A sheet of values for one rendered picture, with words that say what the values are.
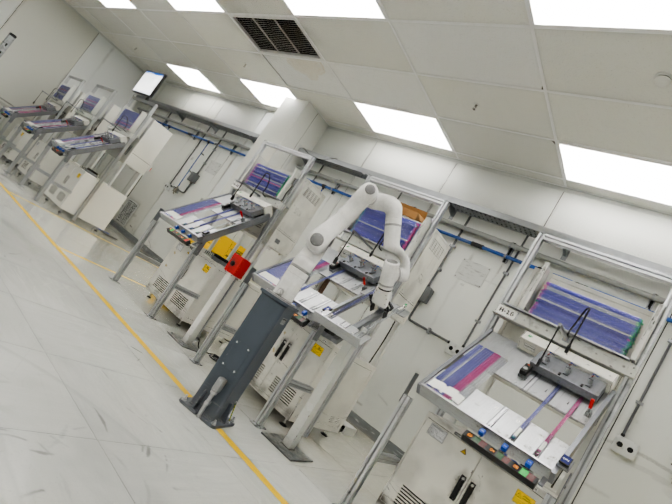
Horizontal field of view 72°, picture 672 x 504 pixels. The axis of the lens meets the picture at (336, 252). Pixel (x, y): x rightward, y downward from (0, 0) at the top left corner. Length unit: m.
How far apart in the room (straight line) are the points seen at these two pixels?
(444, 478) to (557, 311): 1.09
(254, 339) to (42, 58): 9.02
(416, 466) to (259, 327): 1.11
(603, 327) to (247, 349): 1.85
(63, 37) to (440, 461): 9.95
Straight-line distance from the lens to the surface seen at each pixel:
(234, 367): 2.48
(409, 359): 4.67
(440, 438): 2.71
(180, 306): 4.22
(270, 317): 2.43
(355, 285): 3.18
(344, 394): 3.49
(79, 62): 11.02
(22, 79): 10.80
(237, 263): 3.64
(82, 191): 6.96
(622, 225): 4.76
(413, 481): 2.75
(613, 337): 2.82
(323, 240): 2.43
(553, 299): 2.90
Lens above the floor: 0.77
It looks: 7 degrees up
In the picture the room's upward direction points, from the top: 33 degrees clockwise
